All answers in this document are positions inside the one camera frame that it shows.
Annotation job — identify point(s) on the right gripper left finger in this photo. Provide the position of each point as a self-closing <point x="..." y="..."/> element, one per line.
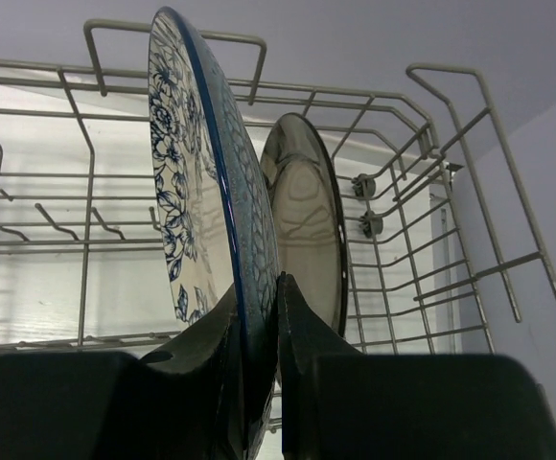
<point x="182" y="400"/>

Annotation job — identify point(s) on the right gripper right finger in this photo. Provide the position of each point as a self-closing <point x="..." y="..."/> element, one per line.
<point x="338" y="403"/>

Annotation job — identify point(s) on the brown rimmed cream plate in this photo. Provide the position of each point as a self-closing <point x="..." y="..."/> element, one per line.
<point x="308" y="216"/>

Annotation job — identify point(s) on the blue floral plate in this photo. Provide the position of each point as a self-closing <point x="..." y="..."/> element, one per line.
<point x="215" y="219"/>

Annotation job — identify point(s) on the grey wire dish rack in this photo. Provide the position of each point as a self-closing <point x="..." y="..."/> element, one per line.
<point x="79" y="231"/>

